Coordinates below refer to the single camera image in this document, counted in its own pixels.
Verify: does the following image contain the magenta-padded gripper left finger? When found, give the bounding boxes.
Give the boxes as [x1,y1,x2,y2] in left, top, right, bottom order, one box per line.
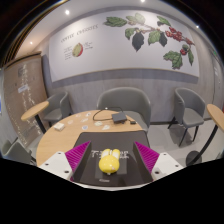
[39,140,93,183]

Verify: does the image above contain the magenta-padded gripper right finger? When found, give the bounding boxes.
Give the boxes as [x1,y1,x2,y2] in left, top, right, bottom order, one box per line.
[133,141,184,184]

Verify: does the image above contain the yellow computer mouse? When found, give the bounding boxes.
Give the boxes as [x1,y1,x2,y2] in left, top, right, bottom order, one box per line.
[98,148,122,175]

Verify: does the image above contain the dark grey mouse pad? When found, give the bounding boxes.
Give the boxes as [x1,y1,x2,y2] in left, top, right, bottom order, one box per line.
[71,130,154,188]

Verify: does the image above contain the ceiling lights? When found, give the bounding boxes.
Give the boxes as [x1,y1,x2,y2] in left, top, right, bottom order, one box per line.
[28,0,200,46]

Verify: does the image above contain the black cable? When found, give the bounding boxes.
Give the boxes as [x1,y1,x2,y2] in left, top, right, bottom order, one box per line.
[92,106,124,122]

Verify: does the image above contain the wooden wall panel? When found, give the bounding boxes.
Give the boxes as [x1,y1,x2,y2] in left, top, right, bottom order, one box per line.
[2,54,49,148]

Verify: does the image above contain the coffee plant wall mural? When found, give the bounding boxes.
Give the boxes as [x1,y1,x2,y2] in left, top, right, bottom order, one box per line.
[48,9,200,83]

